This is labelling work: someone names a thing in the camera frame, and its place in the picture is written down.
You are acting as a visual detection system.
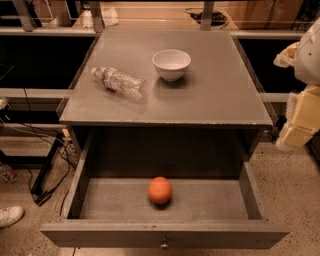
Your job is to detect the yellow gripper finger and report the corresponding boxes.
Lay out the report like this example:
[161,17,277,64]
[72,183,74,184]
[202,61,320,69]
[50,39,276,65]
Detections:
[276,85,320,151]
[273,42,299,68]

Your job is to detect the orange fruit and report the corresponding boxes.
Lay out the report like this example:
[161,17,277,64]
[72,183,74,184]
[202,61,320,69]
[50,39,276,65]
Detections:
[148,177,172,204]

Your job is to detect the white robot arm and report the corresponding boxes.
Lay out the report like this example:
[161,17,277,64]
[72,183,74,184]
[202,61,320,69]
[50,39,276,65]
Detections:
[273,18,320,151]

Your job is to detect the grey cabinet counter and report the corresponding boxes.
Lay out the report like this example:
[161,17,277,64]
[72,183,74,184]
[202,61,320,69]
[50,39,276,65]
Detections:
[55,29,279,161]

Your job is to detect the grey open drawer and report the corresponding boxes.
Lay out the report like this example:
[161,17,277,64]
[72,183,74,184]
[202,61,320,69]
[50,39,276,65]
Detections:
[41,128,290,249]

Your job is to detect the small drawer knob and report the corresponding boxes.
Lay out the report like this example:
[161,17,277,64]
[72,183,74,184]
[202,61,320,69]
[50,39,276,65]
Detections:
[160,237,169,250]

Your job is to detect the white ceramic bowl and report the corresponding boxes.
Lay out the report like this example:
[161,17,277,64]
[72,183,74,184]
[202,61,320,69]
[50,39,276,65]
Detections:
[152,49,191,82]

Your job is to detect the clear plastic water bottle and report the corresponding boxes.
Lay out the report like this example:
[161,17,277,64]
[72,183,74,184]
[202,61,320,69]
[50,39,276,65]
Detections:
[91,67,147,103]

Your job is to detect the black table leg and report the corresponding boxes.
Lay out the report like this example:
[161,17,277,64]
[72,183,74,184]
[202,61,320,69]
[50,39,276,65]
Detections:
[31,133,63,206]

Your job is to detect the white sneaker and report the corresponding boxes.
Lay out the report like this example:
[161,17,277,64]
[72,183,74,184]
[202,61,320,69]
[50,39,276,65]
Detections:
[0,206,24,228]

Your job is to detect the black cable coil on shelf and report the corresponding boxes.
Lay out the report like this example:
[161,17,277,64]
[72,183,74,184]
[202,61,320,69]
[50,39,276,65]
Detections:
[183,7,232,28]

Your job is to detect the black cables on floor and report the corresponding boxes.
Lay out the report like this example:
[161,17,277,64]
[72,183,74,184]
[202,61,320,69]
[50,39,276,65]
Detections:
[0,87,80,218]

